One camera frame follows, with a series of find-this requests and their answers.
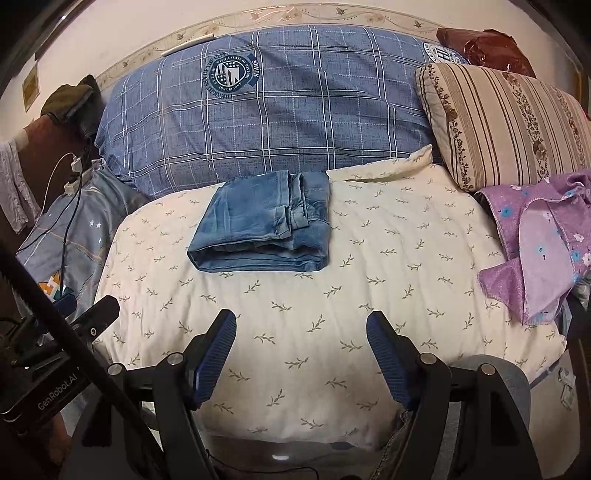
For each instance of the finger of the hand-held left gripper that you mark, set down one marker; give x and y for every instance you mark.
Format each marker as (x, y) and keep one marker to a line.
(64, 303)
(99, 314)

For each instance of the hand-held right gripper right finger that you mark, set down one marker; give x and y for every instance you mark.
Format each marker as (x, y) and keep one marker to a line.
(388, 360)

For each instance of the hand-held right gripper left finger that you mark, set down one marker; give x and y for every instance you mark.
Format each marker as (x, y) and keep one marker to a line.
(212, 364)

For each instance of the blue denim pants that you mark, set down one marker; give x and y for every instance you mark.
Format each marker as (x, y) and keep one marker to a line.
(263, 226)

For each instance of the cream leaf-print blanket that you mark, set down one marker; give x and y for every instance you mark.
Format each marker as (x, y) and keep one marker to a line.
(346, 300)

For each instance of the white power strip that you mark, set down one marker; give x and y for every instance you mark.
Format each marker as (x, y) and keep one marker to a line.
(78, 177)

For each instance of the grey hanging cloth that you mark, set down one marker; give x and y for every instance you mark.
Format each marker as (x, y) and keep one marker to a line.
(16, 184)

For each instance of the brown wooden nightstand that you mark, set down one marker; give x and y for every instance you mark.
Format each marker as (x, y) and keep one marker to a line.
(44, 147)

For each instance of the purple floral garment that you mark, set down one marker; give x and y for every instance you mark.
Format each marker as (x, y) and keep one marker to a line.
(535, 240)

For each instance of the olive green cloth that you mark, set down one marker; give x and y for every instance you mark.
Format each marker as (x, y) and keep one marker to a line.
(69, 99)

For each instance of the blue plaid pillow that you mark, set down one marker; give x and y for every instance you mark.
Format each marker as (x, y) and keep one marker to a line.
(277, 120)

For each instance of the beige striped floral pillow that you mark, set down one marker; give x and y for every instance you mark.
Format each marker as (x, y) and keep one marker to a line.
(508, 120)

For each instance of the reddish brown plastic bag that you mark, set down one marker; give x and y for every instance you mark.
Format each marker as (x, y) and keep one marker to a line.
(485, 50)

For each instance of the yellow wall picture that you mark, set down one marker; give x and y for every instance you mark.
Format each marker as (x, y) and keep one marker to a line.
(30, 86)

